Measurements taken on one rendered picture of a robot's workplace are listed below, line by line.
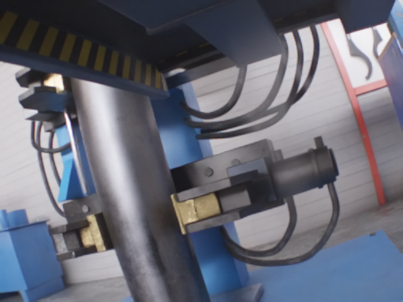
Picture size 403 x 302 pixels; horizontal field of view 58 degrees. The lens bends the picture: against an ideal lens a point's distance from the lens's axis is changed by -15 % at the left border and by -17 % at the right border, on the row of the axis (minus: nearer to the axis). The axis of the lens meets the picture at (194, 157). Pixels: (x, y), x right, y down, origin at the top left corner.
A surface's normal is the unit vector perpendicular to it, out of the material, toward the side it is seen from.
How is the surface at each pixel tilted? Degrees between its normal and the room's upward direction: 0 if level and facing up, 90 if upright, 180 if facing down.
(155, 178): 90
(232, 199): 90
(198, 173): 90
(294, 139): 90
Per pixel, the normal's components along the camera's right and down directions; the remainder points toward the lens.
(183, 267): 0.62, -0.25
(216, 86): -0.29, 0.01
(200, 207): 0.41, -0.19
